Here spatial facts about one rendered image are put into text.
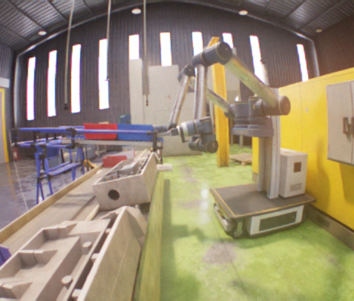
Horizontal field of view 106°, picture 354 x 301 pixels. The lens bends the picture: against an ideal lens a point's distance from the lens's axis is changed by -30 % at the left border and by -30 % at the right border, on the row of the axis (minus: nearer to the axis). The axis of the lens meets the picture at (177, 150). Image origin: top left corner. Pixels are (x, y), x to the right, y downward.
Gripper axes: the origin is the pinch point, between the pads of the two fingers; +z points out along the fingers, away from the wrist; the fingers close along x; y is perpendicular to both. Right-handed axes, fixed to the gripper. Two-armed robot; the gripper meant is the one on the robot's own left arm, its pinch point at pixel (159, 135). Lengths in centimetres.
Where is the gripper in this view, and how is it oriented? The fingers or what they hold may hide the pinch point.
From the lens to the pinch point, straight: 138.0
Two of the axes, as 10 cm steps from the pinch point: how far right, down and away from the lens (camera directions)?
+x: 0.5, 1.3, -9.9
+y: -2.3, -9.6, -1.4
